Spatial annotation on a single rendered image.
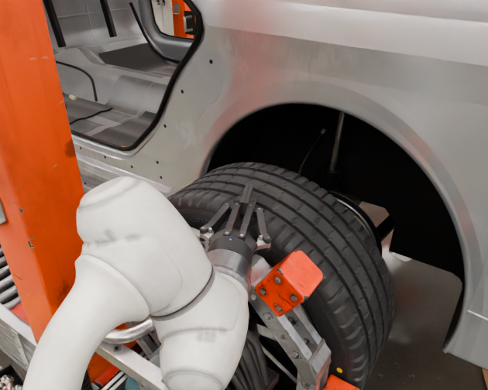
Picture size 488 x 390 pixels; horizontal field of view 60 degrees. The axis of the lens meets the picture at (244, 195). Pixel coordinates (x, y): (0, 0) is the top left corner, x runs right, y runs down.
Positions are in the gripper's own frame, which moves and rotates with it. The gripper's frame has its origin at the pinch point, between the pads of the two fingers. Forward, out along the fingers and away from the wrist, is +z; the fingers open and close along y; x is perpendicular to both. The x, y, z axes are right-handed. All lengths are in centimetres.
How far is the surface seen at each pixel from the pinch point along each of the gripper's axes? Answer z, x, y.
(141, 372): -27.4, -21.3, -13.0
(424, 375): 56, -116, 78
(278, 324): -17.4, -14.5, 9.7
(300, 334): -14.9, -19.1, 14.2
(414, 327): 84, -117, 78
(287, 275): -16.8, -2.6, 9.9
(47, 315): -5, -40, -47
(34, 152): 1.0, 3.2, -45.2
